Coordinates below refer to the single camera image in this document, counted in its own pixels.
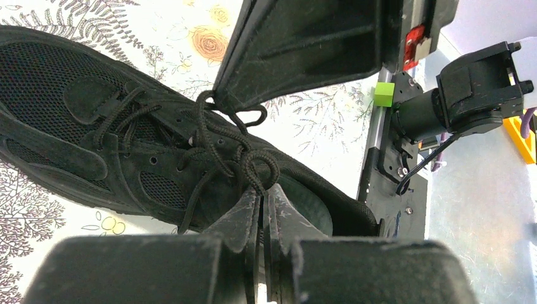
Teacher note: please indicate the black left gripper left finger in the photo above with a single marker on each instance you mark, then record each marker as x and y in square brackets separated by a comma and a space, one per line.
[220, 265]

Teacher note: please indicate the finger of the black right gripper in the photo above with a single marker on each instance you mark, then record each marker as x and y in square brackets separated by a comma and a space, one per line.
[283, 47]

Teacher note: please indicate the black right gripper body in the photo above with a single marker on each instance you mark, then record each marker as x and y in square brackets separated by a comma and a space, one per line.
[410, 31]

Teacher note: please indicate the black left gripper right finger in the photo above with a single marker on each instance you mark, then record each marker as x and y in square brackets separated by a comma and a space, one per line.
[303, 265]

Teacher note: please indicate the black shoelace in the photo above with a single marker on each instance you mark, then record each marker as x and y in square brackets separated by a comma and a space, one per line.
[232, 152]

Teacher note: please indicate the black sneaker shoe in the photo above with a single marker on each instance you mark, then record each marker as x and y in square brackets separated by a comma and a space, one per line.
[103, 134]

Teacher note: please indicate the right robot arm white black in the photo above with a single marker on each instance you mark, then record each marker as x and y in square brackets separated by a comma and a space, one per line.
[475, 92]

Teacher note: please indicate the small green cube on base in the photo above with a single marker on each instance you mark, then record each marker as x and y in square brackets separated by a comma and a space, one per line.
[384, 94]

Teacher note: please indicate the floral patterned table mat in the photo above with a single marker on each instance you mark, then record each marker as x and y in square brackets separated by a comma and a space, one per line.
[179, 43]

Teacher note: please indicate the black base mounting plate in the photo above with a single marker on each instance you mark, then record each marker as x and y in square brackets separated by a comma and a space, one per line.
[388, 159]

